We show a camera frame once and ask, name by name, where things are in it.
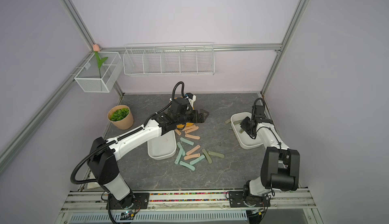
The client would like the white storage box right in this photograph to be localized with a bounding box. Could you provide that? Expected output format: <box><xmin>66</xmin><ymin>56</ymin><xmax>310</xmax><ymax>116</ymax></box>
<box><xmin>231</xmin><ymin>112</ymin><xmax>264</xmax><ymax>150</ymax></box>

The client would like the yellow storage box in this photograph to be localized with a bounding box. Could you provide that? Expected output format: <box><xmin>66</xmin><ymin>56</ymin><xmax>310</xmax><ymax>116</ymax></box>
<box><xmin>177</xmin><ymin>123</ymin><xmax>193</xmax><ymax>129</ymax></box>

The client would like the mint knife short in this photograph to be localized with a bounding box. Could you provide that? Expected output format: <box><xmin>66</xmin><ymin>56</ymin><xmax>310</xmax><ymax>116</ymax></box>
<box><xmin>177</xmin><ymin>142</ymin><xmax>186</xmax><ymax>156</ymax></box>

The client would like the white storage box left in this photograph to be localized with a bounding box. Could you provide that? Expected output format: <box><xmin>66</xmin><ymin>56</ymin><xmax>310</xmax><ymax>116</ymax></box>
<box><xmin>147</xmin><ymin>131</ymin><xmax>177</xmax><ymax>160</ymax></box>

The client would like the mint knife bottom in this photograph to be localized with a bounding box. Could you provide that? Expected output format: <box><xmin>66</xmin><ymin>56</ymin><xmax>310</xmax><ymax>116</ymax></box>
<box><xmin>179</xmin><ymin>161</ymin><xmax>196</xmax><ymax>171</ymax></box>

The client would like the artificial tulip flower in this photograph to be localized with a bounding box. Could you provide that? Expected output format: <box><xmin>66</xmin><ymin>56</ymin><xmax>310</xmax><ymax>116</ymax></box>
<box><xmin>93</xmin><ymin>44</ymin><xmax>108</xmax><ymax>78</ymax></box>

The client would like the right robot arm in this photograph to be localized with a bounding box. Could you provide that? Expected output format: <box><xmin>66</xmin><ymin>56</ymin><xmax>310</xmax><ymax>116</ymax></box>
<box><xmin>240</xmin><ymin>98</ymin><xmax>300</xmax><ymax>206</ymax></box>

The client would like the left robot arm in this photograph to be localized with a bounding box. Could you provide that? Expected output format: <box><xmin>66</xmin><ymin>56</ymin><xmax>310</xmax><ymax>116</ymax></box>
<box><xmin>70</xmin><ymin>81</ymin><xmax>209</xmax><ymax>207</ymax></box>

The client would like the potted green plant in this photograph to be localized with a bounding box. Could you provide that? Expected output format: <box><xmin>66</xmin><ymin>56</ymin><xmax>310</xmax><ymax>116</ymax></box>
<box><xmin>107</xmin><ymin>105</ymin><xmax>134</xmax><ymax>130</ymax></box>

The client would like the pink knife top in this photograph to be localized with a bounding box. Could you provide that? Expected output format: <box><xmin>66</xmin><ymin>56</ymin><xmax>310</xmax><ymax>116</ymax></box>
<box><xmin>182</xmin><ymin>124</ymin><xmax>196</xmax><ymax>131</ymax></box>

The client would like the mint knife left long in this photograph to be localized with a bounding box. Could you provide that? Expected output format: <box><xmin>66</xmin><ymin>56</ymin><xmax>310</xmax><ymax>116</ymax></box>
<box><xmin>174</xmin><ymin>152</ymin><xmax>182</xmax><ymax>165</ymax></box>

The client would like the white storage box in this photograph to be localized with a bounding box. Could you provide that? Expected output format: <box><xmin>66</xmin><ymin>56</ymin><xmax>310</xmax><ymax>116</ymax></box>
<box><xmin>231</xmin><ymin>112</ymin><xmax>264</xmax><ymax>150</ymax></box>
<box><xmin>147</xmin><ymin>131</ymin><xmax>177</xmax><ymax>160</ymax></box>

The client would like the mint knife right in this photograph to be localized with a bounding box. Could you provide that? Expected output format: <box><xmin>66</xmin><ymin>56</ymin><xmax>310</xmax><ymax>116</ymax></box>
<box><xmin>190</xmin><ymin>155</ymin><xmax>206</xmax><ymax>165</ymax></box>

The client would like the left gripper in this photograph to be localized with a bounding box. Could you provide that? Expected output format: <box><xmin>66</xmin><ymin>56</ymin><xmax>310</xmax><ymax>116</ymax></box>
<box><xmin>176</xmin><ymin>109</ymin><xmax>210</xmax><ymax>126</ymax></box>

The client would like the white wire basket long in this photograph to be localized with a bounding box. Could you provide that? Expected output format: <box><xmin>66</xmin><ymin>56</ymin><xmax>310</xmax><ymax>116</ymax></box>
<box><xmin>123</xmin><ymin>42</ymin><xmax>215</xmax><ymax>76</ymax></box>

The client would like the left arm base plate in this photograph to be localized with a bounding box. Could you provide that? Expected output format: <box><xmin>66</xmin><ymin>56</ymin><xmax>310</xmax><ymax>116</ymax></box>
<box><xmin>107</xmin><ymin>192</ymin><xmax>150</xmax><ymax>210</ymax></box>

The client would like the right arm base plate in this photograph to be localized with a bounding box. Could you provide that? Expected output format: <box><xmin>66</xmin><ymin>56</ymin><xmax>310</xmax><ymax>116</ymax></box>
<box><xmin>225</xmin><ymin>191</ymin><xmax>270</xmax><ymax>208</ymax></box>

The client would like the white mesh basket small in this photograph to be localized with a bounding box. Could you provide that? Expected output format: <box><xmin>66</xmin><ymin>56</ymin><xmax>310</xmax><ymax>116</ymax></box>
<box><xmin>75</xmin><ymin>52</ymin><xmax>124</xmax><ymax>93</ymax></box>

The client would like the mint knife upper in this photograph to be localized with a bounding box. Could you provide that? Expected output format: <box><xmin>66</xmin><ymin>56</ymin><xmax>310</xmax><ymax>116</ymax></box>
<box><xmin>180</xmin><ymin>137</ymin><xmax>194</xmax><ymax>146</ymax></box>

